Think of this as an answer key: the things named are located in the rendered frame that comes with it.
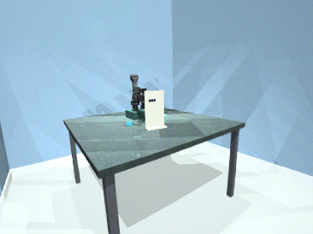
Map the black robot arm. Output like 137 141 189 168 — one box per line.
130 73 141 111

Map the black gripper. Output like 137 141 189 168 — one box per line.
139 88 147 109

